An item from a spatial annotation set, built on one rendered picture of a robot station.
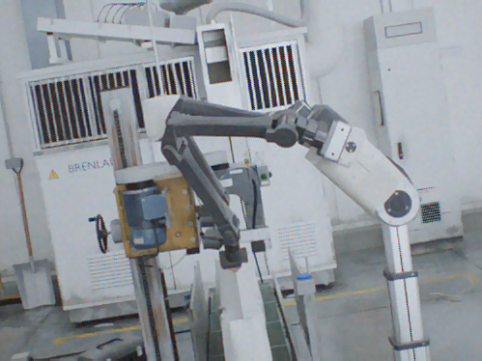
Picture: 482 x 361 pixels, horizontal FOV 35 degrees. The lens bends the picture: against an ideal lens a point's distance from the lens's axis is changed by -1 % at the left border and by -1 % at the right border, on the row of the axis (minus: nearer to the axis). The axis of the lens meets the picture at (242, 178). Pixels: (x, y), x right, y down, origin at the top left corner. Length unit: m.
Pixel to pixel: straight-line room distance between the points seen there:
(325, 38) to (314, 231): 1.57
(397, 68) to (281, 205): 1.69
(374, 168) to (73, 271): 4.07
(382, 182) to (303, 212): 3.55
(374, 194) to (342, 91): 4.85
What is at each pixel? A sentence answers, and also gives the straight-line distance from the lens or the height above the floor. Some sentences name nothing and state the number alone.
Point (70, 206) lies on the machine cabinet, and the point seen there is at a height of 1.00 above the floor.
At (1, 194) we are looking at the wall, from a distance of 7.65.
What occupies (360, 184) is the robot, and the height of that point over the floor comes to 1.29.
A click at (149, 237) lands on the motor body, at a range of 3.14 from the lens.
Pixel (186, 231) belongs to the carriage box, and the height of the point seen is 1.10.
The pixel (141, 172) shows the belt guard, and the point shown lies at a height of 1.40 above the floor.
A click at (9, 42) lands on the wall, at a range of 7.59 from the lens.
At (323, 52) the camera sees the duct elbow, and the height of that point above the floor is 1.89.
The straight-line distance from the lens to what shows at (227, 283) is 2.96.
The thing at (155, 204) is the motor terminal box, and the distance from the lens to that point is 3.06.
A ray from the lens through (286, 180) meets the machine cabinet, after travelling 6.06.
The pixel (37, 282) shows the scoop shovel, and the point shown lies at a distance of 7.43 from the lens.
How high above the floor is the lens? 1.64
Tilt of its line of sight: 6 degrees down
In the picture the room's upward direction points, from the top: 9 degrees counter-clockwise
